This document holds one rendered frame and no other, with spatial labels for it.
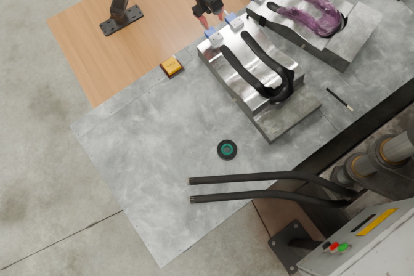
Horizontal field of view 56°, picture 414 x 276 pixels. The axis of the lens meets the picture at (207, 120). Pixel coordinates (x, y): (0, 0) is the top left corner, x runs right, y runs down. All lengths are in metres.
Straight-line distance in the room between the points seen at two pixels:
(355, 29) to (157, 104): 0.87
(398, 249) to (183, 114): 1.00
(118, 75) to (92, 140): 0.31
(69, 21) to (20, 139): 1.06
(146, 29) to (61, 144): 1.11
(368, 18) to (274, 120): 0.57
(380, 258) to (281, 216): 1.48
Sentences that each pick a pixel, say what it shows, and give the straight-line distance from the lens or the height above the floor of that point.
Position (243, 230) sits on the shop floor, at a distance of 2.35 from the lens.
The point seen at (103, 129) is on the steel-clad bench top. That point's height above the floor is 0.80.
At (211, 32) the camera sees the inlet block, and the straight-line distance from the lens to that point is 1.65.
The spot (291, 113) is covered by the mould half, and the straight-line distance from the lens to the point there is 1.58.
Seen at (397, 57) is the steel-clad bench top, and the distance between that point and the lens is 1.85.
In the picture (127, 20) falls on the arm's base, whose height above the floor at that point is 0.82.
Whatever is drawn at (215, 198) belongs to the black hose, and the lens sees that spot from 1.50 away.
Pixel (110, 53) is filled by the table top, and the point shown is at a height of 0.80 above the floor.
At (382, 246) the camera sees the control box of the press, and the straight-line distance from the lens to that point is 0.93.
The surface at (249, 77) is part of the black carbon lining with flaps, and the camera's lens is 1.57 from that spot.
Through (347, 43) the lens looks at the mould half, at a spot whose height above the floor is 0.91.
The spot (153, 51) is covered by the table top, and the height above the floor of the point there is 0.80.
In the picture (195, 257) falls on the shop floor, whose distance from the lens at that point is 2.36.
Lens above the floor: 2.34
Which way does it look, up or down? 73 degrees down
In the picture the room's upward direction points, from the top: 11 degrees counter-clockwise
